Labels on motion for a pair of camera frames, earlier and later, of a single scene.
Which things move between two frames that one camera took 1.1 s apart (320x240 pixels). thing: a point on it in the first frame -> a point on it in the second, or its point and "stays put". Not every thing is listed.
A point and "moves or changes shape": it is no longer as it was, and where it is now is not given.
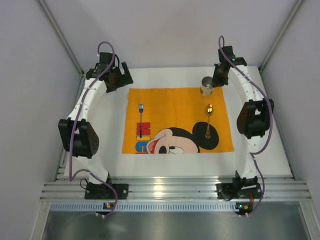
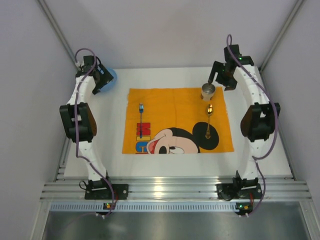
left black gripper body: x=120 y=77 -> x=104 y=80
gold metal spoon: x=209 y=110 stays put
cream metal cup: x=207 y=86 moves or changes shape
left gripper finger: x=127 y=78 -> x=104 y=77
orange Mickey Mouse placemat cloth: x=176 y=120 stays put
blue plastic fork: x=141 y=110 stays put
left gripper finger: x=114 y=87 -> x=96 y=90
